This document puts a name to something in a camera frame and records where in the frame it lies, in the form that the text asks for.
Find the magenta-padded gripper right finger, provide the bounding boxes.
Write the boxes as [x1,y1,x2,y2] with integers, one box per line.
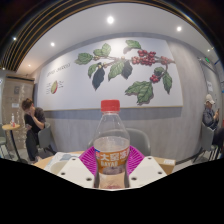
[127,145,168,189]

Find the coffee plant wall picture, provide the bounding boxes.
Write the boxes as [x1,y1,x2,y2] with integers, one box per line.
[36,37,184,112]

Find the small round wooden table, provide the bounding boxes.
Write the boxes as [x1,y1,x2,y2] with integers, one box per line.
[1,123,29,164]

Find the small cardboard box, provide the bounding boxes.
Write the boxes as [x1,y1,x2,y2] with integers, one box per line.
[154,156,177,176]

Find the clear red-capped drink bottle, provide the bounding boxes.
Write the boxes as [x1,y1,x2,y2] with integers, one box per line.
[92,99,131,190]

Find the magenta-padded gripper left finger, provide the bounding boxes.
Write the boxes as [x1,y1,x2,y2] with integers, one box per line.
[56,146,100,190]

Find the person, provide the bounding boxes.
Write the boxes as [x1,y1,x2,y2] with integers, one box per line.
[21,97,47,163]
[202,93,224,151]

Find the round ceiling lights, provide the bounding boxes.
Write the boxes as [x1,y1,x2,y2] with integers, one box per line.
[12,15,215,54]

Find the grey upholstered chair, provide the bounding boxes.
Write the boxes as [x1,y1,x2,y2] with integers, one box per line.
[88,127,152,157]

